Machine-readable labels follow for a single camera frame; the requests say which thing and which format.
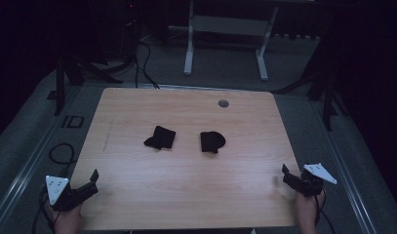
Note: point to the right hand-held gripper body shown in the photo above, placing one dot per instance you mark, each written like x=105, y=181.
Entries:
x=313, y=182

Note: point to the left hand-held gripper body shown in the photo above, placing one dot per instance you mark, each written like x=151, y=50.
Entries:
x=61, y=195

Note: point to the black sock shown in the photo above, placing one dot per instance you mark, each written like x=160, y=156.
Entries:
x=211, y=141
x=161, y=137

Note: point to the person's left hand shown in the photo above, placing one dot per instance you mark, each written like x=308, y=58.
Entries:
x=67, y=221

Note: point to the person's right hand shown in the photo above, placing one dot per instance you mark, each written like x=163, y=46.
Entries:
x=306, y=211

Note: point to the black metal stand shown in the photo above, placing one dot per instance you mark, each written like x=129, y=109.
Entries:
x=327, y=104
x=60, y=84

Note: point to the round grey table grommet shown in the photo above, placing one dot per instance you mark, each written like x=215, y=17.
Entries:
x=223, y=103

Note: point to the metal floor rail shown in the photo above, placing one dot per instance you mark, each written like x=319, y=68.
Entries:
x=20, y=177
x=344, y=175

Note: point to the white metal desk frame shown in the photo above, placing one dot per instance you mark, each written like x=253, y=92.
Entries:
x=228, y=25

